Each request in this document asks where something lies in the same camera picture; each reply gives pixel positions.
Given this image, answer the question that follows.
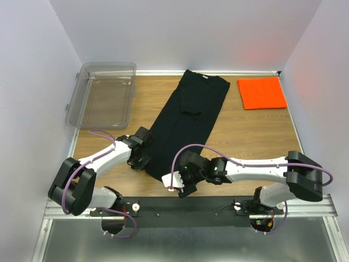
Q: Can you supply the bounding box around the black t-shirt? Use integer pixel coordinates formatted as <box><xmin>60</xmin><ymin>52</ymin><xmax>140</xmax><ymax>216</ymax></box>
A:
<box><xmin>145</xmin><ymin>70</ymin><xmax>230</xmax><ymax>180</ymax></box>

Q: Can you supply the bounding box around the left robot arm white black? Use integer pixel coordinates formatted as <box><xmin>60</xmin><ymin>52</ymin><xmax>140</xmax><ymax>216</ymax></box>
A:
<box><xmin>48</xmin><ymin>127</ymin><xmax>153</xmax><ymax>216</ymax></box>

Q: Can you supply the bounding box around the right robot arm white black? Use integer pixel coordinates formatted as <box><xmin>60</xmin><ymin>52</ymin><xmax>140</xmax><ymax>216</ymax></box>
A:
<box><xmin>178</xmin><ymin>151</ymin><xmax>323</xmax><ymax>215</ymax></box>

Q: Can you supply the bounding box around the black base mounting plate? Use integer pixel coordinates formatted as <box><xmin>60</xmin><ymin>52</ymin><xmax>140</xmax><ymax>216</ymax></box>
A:
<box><xmin>89</xmin><ymin>196</ymin><xmax>284</xmax><ymax>234</ymax></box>

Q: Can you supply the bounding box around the clear plastic bin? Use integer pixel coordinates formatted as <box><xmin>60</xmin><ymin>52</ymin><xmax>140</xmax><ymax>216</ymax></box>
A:
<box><xmin>65</xmin><ymin>62</ymin><xmax>136</xmax><ymax>129</ymax></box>

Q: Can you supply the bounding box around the folded orange t-shirt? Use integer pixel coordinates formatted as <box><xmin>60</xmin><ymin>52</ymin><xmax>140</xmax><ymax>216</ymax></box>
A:
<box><xmin>237</xmin><ymin>77</ymin><xmax>287</xmax><ymax>110</ymax></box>

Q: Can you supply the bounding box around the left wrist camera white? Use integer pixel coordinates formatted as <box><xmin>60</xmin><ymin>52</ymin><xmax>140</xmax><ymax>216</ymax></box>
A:
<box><xmin>161</xmin><ymin>171</ymin><xmax>184</xmax><ymax>193</ymax></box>

